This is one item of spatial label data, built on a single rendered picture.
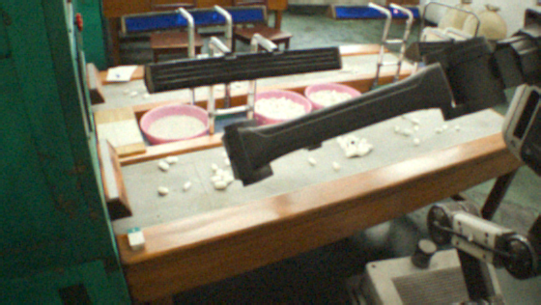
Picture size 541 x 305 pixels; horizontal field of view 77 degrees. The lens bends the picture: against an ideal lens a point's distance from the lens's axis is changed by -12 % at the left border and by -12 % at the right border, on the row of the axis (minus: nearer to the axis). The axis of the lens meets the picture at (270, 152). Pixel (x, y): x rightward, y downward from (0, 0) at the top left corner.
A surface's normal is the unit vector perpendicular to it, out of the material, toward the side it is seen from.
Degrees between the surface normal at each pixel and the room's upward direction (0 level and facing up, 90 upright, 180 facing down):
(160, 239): 0
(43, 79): 90
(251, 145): 61
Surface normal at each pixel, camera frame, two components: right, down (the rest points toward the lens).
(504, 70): 0.00, 0.01
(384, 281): 0.07, -0.83
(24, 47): 0.44, 0.53
